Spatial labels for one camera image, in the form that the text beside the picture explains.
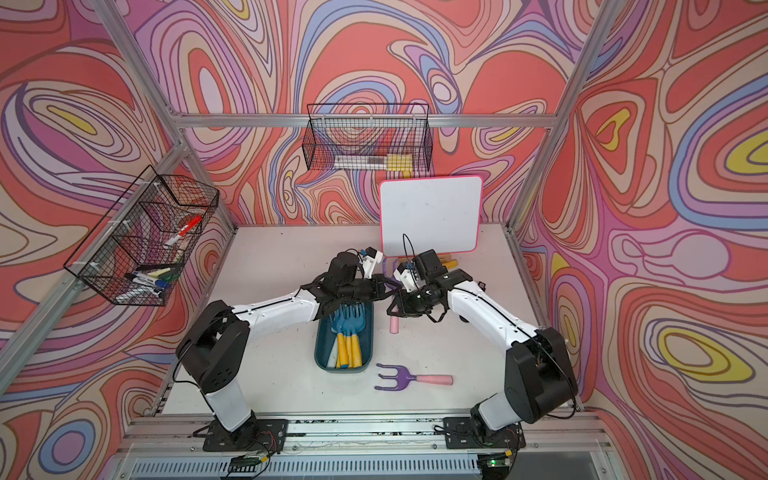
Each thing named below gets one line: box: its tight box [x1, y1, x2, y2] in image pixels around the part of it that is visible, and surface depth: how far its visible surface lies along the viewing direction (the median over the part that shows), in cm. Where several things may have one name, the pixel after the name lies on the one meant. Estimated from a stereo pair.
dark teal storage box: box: [314, 302, 374, 373], surface depth 87 cm
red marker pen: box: [165, 215, 203, 247], surface depth 79 cm
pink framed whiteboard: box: [379, 175, 483, 258], surface depth 98 cm
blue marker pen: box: [132, 276, 169, 288], surface depth 71 cm
